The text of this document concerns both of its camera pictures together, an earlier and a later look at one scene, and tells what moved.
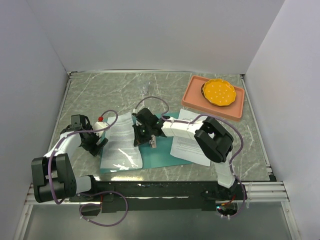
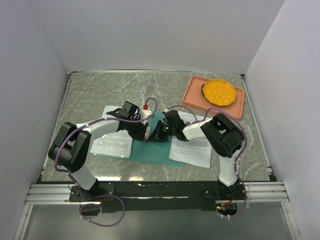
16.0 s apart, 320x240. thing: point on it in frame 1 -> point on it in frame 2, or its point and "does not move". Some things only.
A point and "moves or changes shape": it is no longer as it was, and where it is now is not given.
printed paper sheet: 186,148 does not move
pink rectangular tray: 193,98 does not move
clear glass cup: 143,90 does not move
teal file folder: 150,158 moves or changes shape
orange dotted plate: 218,92 does not move
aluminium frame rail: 267,192 does not move
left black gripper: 94,149 -> 139,135
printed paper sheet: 119,152 moves or changes shape
